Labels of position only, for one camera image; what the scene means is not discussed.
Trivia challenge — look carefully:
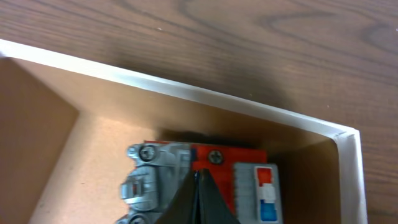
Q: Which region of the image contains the white cardboard box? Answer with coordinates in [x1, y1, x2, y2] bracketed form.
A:
[1, 40, 368, 223]

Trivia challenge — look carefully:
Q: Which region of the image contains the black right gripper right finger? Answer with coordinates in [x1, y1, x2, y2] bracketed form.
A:
[196, 169, 240, 224]

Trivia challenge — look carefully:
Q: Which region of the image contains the red grey toy truck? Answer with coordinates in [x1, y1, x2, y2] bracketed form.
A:
[119, 141, 284, 224]

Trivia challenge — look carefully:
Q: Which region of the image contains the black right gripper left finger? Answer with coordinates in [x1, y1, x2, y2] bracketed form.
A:
[155, 171, 197, 224]

